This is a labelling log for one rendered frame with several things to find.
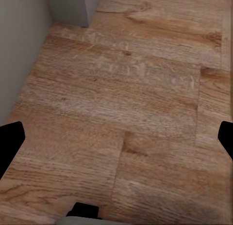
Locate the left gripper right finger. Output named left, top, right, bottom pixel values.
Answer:
left=218, top=121, right=233, bottom=159

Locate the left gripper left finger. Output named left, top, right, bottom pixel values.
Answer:
left=0, top=121, right=25, bottom=179

